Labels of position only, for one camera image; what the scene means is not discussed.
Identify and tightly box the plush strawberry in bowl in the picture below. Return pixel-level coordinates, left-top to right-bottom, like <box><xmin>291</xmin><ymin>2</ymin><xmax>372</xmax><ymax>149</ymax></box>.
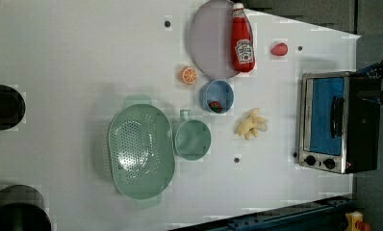
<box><xmin>209</xmin><ymin>101</ymin><xmax>222</xmax><ymax>114</ymax></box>

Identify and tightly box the yellow red emergency button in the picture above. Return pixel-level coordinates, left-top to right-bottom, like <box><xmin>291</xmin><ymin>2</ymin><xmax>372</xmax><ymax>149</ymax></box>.
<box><xmin>345</xmin><ymin>212</ymin><xmax>371</xmax><ymax>231</ymax></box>

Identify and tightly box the red plush strawberry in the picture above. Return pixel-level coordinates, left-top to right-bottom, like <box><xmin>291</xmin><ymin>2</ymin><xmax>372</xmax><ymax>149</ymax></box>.
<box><xmin>270</xmin><ymin>42</ymin><xmax>289</xmax><ymax>57</ymax></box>

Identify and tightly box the black round base lower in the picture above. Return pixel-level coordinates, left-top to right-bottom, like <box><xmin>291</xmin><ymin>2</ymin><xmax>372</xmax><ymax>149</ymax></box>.
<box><xmin>0</xmin><ymin>185</ymin><xmax>52</xmax><ymax>231</ymax></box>

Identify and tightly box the black round base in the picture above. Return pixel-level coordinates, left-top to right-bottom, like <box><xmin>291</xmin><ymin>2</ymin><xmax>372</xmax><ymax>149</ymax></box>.
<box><xmin>0</xmin><ymin>185</ymin><xmax>52</xmax><ymax>231</ymax></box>
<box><xmin>0</xmin><ymin>85</ymin><xmax>26</xmax><ymax>131</ymax></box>

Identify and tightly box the orange slice toy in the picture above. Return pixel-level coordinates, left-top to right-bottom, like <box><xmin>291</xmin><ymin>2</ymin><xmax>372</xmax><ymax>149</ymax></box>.
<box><xmin>179</xmin><ymin>66</ymin><xmax>197</xmax><ymax>85</ymax></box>

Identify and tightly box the green mug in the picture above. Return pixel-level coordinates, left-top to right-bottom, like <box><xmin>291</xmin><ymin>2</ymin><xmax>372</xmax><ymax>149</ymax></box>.
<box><xmin>172</xmin><ymin>109</ymin><xmax>212</xmax><ymax>161</ymax></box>

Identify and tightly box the green perforated colander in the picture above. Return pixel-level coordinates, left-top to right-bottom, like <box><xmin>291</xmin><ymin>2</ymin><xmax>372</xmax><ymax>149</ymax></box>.
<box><xmin>108</xmin><ymin>94</ymin><xmax>175</xmax><ymax>209</ymax></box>

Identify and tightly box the blue metal frame rail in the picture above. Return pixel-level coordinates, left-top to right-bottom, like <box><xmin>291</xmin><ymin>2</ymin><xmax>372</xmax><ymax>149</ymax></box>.
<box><xmin>171</xmin><ymin>196</ymin><xmax>355</xmax><ymax>231</ymax></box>

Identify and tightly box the grey round plate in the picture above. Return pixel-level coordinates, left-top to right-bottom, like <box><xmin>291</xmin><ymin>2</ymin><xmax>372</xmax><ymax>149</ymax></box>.
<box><xmin>188</xmin><ymin>0</ymin><xmax>245</xmax><ymax>80</ymax></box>

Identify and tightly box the silver black toaster oven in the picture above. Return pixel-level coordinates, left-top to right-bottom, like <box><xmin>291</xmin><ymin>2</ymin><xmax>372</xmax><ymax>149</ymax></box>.
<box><xmin>298</xmin><ymin>71</ymin><xmax>380</xmax><ymax>174</ymax></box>

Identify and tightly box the black round base upper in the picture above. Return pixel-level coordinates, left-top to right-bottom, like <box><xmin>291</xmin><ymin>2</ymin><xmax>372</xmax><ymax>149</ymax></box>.
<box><xmin>0</xmin><ymin>85</ymin><xmax>26</xmax><ymax>131</ymax></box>

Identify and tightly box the red ketchup bottle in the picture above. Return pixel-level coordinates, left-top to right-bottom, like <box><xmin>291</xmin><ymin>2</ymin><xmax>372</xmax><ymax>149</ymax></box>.
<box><xmin>231</xmin><ymin>3</ymin><xmax>255</xmax><ymax>72</ymax></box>

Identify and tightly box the peeled plush banana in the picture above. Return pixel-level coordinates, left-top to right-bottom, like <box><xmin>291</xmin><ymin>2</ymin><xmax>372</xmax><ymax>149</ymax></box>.
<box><xmin>236</xmin><ymin>108</ymin><xmax>268</xmax><ymax>141</ymax></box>

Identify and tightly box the blue bowl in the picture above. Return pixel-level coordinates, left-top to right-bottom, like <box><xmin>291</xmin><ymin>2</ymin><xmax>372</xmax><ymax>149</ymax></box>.
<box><xmin>199</xmin><ymin>80</ymin><xmax>234</xmax><ymax>114</ymax></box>

